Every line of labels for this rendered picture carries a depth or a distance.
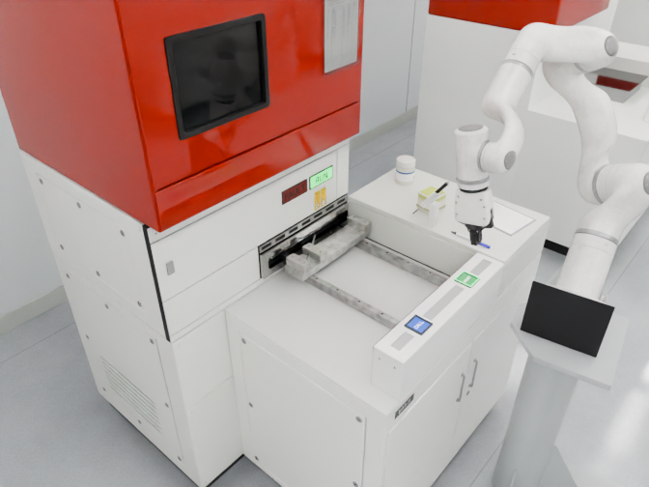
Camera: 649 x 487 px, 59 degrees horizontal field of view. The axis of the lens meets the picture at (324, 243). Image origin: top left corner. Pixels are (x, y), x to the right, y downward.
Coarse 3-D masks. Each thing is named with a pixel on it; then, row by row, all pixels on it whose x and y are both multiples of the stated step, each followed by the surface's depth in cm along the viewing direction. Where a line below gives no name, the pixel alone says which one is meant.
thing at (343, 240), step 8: (336, 232) 205; (344, 232) 205; (352, 232) 205; (360, 232) 205; (368, 232) 207; (328, 240) 201; (336, 240) 201; (344, 240) 201; (352, 240) 201; (360, 240) 205; (328, 248) 197; (336, 248) 197; (344, 248) 199; (304, 256) 193; (328, 256) 193; (336, 256) 197; (312, 264) 190; (320, 264) 190; (288, 272) 190; (296, 272) 186; (312, 272) 189
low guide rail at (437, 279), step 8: (360, 248) 207; (368, 248) 204; (376, 248) 202; (376, 256) 203; (384, 256) 200; (392, 256) 198; (392, 264) 199; (400, 264) 197; (408, 264) 195; (416, 272) 193; (424, 272) 191; (432, 272) 191; (432, 280) 190; (440, 280) 188
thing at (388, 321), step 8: (304, 280) 191; (312, 280) 189; (320, 280) 187; (320, 288) 188; (328, 288) 184; (336, 288) 184; (336, 296) 183; (344, 296) 181; (352, 296) 181; (352, 304) 180; (360, 304) 177; (368, 304) 177; (368, 312) 176; (376, 312) 174; (376, 320) 176; (384, 320) 173; (392, 320) 171; (392, 328) 172
